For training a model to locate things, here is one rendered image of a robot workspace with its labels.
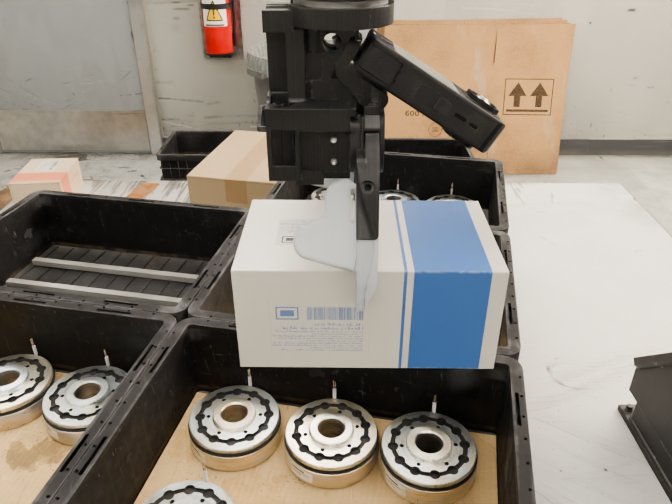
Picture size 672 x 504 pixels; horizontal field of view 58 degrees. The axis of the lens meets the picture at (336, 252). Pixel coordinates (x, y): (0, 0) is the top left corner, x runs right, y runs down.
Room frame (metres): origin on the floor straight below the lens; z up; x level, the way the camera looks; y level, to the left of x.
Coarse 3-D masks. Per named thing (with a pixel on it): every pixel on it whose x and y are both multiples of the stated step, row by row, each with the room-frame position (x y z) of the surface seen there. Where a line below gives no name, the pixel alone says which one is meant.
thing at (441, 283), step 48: (240, 240) 0.42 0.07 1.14; (288, 240) 0.42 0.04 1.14; (384, 240) 0.42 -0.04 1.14; (432, 240) 0.42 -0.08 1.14; (480, 240) 0.42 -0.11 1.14; (240, 288) 0.37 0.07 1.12; (288, 288) 0.37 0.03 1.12; (336, 288) 0.37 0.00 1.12; (384, 288) 0.37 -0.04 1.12; (432, 288) 0.37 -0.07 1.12; (480, 288) 0.37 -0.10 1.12; (240, 336) 0.37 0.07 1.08; (288, 336) 0.37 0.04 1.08; (336, 336) 0.37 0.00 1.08; (384, 336) 0.37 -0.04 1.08; (432, 336) 0.37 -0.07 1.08; (480, 336) 0.37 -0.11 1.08
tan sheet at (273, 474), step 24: (192, 408) 0.55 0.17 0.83; (288, 408) 0.55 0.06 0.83; (168, 456) 0.48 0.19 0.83; (192, 456) 0.48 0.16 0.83; (480, 456) 0.48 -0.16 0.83; (168, 480) 0.44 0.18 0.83; (216, 480) 0.44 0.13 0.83; (240, 480) 0.44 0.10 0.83; (264, 480) 0.44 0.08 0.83; (288, 480) 0.44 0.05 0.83; (480, 480) 0.44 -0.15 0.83
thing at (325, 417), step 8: (320, 416) 0.50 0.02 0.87; (328, 416) 0.50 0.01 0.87; (336, 416) 0.50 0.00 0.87; (344, 416) 0.50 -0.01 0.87; (312, 424) 0.49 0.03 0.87; (320, 424) 0.49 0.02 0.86; (344, 424) 0.49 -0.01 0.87; (352, 424) 0.49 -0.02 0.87; (312, 432) 0.48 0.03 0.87; (344, 432) 0.48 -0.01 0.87; (352, 432) 0.48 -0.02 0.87; (320, 440) 0.46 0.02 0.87; (328, 440) 0.46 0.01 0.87; (336, 440) 0.46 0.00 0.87; (344, 440) 0.46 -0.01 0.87
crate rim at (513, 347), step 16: (224, 256) 0.74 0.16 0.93; (224, 272) 0.70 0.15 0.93; (512, 272) 0.70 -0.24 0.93; (208, 288) 0.67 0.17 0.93; (512, 288) 0.66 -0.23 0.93; (192, 304) 0.63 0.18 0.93; (512, 304) 0.63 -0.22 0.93; (224, 320) 0.59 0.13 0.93; (512, 320) 0.59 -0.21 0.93; (512, 336) 0.56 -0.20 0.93; (496, 352) 0.53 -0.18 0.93; (512, 352) 0.53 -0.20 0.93
